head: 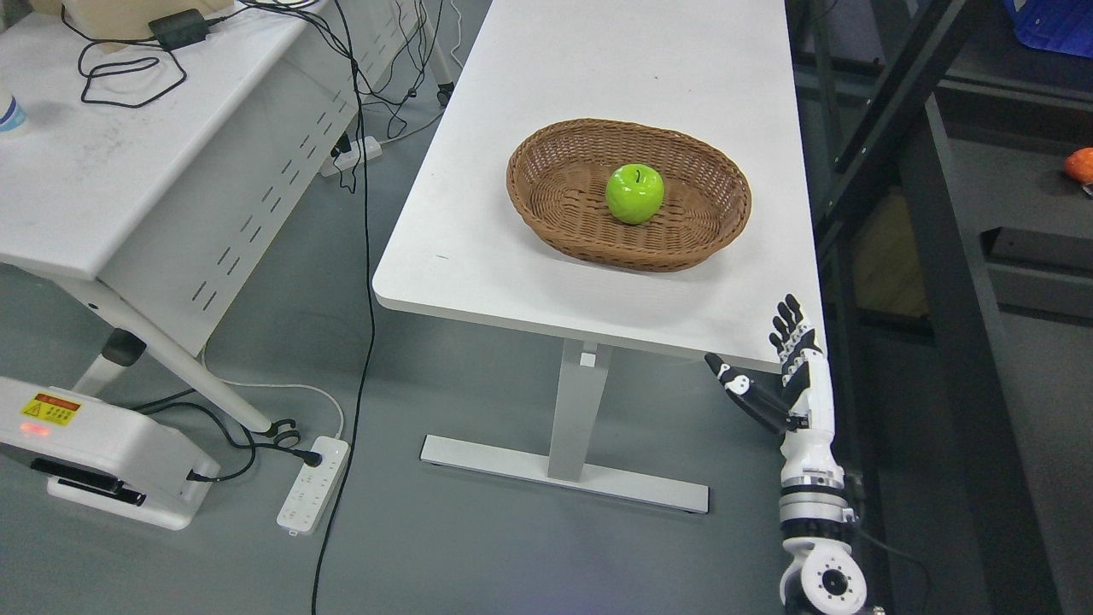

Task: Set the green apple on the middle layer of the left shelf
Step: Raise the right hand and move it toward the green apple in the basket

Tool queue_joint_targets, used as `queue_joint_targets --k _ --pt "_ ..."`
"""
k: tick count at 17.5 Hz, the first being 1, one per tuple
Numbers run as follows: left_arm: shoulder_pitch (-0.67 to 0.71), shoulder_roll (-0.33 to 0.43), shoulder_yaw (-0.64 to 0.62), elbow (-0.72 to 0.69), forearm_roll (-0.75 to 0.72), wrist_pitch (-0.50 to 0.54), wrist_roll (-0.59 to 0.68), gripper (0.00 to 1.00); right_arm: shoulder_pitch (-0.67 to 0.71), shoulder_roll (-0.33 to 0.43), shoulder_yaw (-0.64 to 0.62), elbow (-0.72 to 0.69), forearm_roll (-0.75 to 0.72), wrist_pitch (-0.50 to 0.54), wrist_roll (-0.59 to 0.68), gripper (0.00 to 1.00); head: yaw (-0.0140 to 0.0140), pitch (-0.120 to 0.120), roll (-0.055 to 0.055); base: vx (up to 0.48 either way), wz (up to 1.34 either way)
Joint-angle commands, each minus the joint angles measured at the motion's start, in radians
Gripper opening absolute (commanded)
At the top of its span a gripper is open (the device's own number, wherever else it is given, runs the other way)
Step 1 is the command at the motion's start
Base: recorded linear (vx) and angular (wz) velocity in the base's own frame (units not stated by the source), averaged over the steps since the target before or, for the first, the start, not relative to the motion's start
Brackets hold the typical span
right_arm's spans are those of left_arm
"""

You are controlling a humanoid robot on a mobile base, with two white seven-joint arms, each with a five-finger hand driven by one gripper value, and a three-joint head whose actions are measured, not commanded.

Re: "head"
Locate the blue plastic bin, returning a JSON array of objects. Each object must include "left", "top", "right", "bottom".
[{"left": 1002, "top": 1, "right": 1092, "bottom": 59}]

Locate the brown wicker basket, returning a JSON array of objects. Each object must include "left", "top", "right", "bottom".
[{"left": 506, "top": 118, "right": 752, "bottom": 272}]

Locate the long black cable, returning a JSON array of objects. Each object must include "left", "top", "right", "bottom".
[{"left": 309, "top": 0, "right": 377, "bottom": 615}]

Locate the orange fruit on shelf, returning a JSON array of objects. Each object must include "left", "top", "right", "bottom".
[{"left": 1063, "top": 147, "right": 1093, "bottom": 185}]

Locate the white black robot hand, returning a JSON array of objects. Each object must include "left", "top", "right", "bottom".
[{"left": 705, "top": 295, "right": 845, "bottom": 488}]

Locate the green apple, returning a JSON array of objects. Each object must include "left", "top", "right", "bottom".
[{"left": 606, "top": 163, "right": 666, "bottom": 225}]

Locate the white device with warning label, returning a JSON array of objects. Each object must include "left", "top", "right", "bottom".
[{"left": 1, "top": 377, "right": 219, "bottom": 530}]

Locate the black power adapter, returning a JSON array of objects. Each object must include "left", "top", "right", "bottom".
[{"left": 148, "top": 9, "right": 210, "bottom": 51}]

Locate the black metal shelf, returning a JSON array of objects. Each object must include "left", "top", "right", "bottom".
[{"left": 786, "top": 1, "right": 1090, "bottom": 614}]

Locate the white standing desk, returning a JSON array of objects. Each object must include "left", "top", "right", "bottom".
[{"left": 372, "top": 1, "right": 822, "bottom": 513}]

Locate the white folding table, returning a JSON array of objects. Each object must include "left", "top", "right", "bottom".
[{"left": 0, "top": 0, "right": 428, "bottom": 436}]

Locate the paper cup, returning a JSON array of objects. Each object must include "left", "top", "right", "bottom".
[{"left": 0, "top": 84, "right": 27, "bottom": 138}]

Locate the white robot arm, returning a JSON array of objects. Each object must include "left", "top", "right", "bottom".
[{"left": 778, "top": 480, "right": 869, "bottom": 614}]

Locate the white power strip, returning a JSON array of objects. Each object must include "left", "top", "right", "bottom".
[
  {"left": 277, "top": 436, "right": 352, "bottom": 536},
  {"left": 318, "top": 133, "right": 381, "bottom": 178}
]

